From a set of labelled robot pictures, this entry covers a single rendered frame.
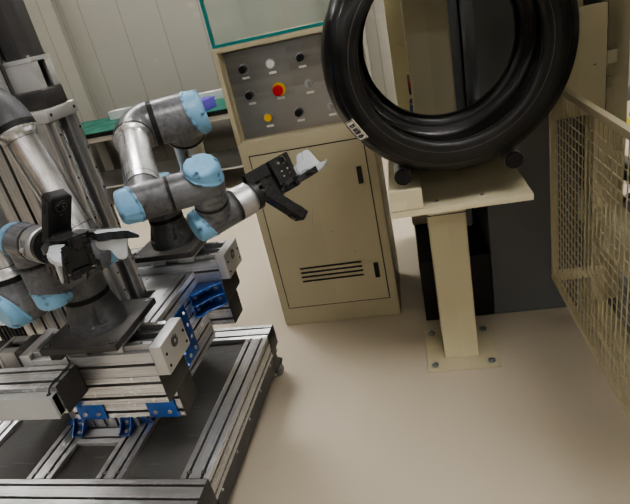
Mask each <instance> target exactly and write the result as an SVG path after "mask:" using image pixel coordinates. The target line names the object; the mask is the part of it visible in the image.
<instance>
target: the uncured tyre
mask: <svg viewBox="0 0 630 504"><path fill-rule="evenodd" d="M373 1H374V0H330V1H329V4H328V7H327V10H326V14H325V18H324V23H323V29H322V37H321V61H322V70H323V75H324V80H325V84H326V87H327V91H328V94H329V96H330V99H331V101H332V103H333V106H334V108H335V110H336V111H337V113H338V115H339V117H340V118H341V120H342V121H343V123H344V124H345V123H346V122H348V121H350V120H352V119H353V120H354V121H355V122H356V123H357V124H358V125H359V127H360V128H361V129H362V130H363V131H364V132H365V134H366V135H367V136H368V138H366V139H364V140H362V141H360V140H359V139H358V138H357V137H356V136H355V135H354V133H353V132H352V131H351V130H350V129H349V128H348V127H347V125H346V124H345V125H346V127H347V128H348V129H349V130H350V131H351V133H352V134H353V135H354V136H355V137H356V138H357V139H358V140H359V141H360V142H361V143H363V144H364V145H365V146H366V147H368V148H369V149H370V150H372V151H373V152H375V153H376V154H378V155H380V156H381V157H383V158H385V159H387V160H390V161H392V162H394V163H397V164H399V165H402V166H406V167H409V168H413V169H419V170H426V171H451V170H459V169H464V168H469V167H472V166H476V165H479V164H482V163H485V162H487V161H490V160H492V159H494V158H496V157H498V156H500V155H502V154H504V153H505V152H507V151H509V150H510V149H512V148H513V147H515V146H516V145H518V144H519V143H520V142H522V141H523V140H524V139H525V138H526V137H528V136H529V135H530V134H531V133H532V132H533V131H534V130H535V129H536V128H537V127H538V126H539V125H540V124H541V123H542V122H543V120H544V119H545V118H546V117H547V115H548V114H549V113H550V112H551V110H552V109H553V107H554V106H555V104H556V103H557V101H558V99H559V98H560V96H561V94H562V92H563V90H564V88H565V86H566V84H567V82H568V79H569V77H570V74H571V71H572V68H573V65H574V61H575V57H576V53H577V48H578V40H579V9H578V2H577V0H509V1H510V4H511V7H512V11H513V17H514V39H513V45H512V49H511V53H510V56H509V59H508V61H507V64H506V66H505V68H504V70H503V72H502V73H501V75H500V76H499V78H498V79H497V81H496V82H495V83H494V84H493V86H492V87H491V88H490V89H489V90H488V91H487V92H486V93H485V94H484V95H483V96H481V97H480V98H479V99H477V100H476V101H474V102H473V103H471V104H470V105H468V106H466V107H464V108H462V109H459V110H456V111H453V112H450V113H445V114H438V115H426V114H418V113H414V112H411V111H408V110H405V109H403V108H401V107H399V106H397V105H395V104H394V103H392V102H391V101H390V100H389V99H387V98H386V97H385V96H384V95H383V94H382V93H381V92H380V90H379V89H378V88H377V87H376V85H375V84H374V82H373V80H372V78H371V76H370V74H369V72H368V69H367V66H366V63H365V59H364V53H363V32H364V26H365V22H366V18H367V15H368V12H369V10H370V7H371V5H372V3H373Z"/></svg>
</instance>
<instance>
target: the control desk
mask: <svg viewBox="0 0 630 504"><path fill-rule="evenodd" d="M322 29H323V25H321V26H317V27H312V28H308V29H303V30H298V31H294V32H289V33H285V34H280V35H276V36H271V37H266V38H262V39H257V40H253V41H248V42H243V43H239V44H234V45H230V46H225V47H220V48H216V49H213V50H211V52H212V55H213V59H214V63H215V66H216V70H217V74H218V77H219V81H220V85H221V88H222V92H223V96H224V99H225V103H226V107H227V110H228V114H229V118H230V121H231V125H232V128H233V132H234V136H235V139H236V143H237V144H238V145H237V146H238V150H239V153H240V157H241V161H242V164H243V168H244V172H245V174H246V173H248V172H250V171H252V170H254V169H255V168H257V167H259V166H261V165H263V164H265V163H266V162H268V161H270V160H272V159H274V158H275V157H277V156H279V155H281V154H283V153H285V152H287V154H288V156H289V157H290V159H291V162H292V164H293V166H296V164H297V161H296V156H297V154H299V153H302V152H303V151H304V150H309V151H310V152H311V153H312V154H313V155H314V156H315V158H316V159H317V160H318V161H319V162H322V161H324V160H325V159H327V161H328V162H327V163H326V165H325V167H324V168H323V169H322V170H320V171H319V172H317V173H316V174H314V175H312V176H311V177H309V178H307V179H306V180H304V181H302V182H300V183H301V184H300V185H298V186H297V187H295V188H293V189H291V190H290V191H288V192H286V193H284V196H285V197H287V198H289V199H290V200H292V201H293V202H295V203H296V204H299V205H300V206H302V207H303V208H304V209H306V210H307V211H308V213H307V215H306V217H305V219H304V220H301V221H294V220H292V219H291V218H290V217H288V216H287V215H286V214H284V213H282V212H281V211H279V210H278V209H276V208H274V207H273V206H271V205H270V204H268V203H267V202H265V207H264V208H262V209H260V210H259V211H258V212H257V213H256V216H257V219H258V223H259V227H260V230H261V234H262V238H263V241H264V245H265V249H266V252H267V256H268V260H269V263H270V267H271V271H272V274H273V278H274V282H275V285H276V289H277V293H278V296H279V300H280V303H281V307H282V311H283V314H284V318H285V322H286V325H287V326H288V325H298V324H308V323H317V322H327V321H337V320H346V319H356V318H366V317H375V316H385V315H394V314H401V296H400V271H399V265H398V258H397V252H396V245H395V239H394V233H393V226H392V220H391V213H390V207H389V201H388V194H387V188H386V181H385V175H384V169H383V162H382V157H381V156H380V155H378V154H376V153H375V152H373V151H372V150H370V149H369V148H368V147H366V146H365V145H364V144H363V143H361V142H360V141H359V140H358V139H357V138H356V137H355V136H354V135H353V134H352V133H351V131H350V130H349V129H348V128H347V127H346V125H345V124H344V123H343V121H342V120H341V118H340V117H339V115H338V113H337V111H336V110H335V108H334V106H333V103H332V101H331V99H330V96H329V94H328V91H327V87H326V84H325V80H324V75H323V70H322V61H321V37H322Z"/></svg>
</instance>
